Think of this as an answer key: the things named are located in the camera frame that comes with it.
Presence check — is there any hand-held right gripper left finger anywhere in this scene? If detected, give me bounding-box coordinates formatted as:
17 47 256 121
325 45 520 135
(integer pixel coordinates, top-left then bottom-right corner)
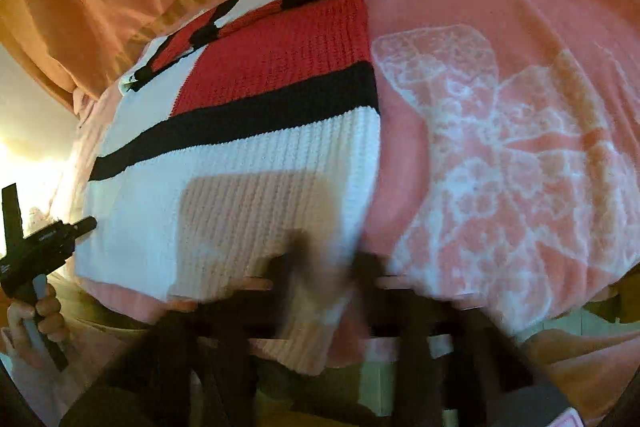
60 229 323 427

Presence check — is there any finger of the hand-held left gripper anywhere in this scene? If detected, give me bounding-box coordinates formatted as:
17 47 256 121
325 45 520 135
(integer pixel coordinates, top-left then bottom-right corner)
70 215 99 239
1 184 26 248

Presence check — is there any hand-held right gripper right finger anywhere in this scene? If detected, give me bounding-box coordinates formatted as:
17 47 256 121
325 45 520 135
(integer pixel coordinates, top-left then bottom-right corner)
347 249 556 427

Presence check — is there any red white black knit sweater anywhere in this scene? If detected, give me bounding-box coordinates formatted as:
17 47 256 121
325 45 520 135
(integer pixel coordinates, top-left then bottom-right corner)
75 0 385 376

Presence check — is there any person's left hand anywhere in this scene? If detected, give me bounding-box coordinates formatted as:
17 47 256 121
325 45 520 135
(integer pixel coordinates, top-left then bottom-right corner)
7 282 69 371

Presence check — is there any pink floral blanket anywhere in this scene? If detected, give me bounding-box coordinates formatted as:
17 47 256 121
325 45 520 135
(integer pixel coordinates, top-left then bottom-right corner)
50 0 640 370

